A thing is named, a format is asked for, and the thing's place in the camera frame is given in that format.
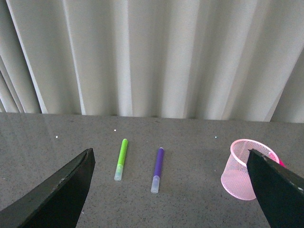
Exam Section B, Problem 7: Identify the purple marker pen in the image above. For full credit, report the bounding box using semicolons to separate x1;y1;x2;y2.
151;147;164;194

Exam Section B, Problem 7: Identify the white pleated curtain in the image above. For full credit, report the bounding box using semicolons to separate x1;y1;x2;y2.
0;0;304;123

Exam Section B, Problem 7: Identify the pink mesh cup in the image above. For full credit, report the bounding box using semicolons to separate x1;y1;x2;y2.
221;139;280;200

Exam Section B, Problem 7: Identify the pink marker pen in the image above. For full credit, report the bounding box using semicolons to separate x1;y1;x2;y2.
279;160;285;167

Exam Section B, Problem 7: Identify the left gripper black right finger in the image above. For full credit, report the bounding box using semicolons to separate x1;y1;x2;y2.
247;149;304;228

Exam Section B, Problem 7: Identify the green marker pen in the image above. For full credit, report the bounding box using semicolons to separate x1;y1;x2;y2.
114;139;128;181

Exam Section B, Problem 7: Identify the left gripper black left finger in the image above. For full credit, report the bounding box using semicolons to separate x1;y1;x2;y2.
0;148;95;228

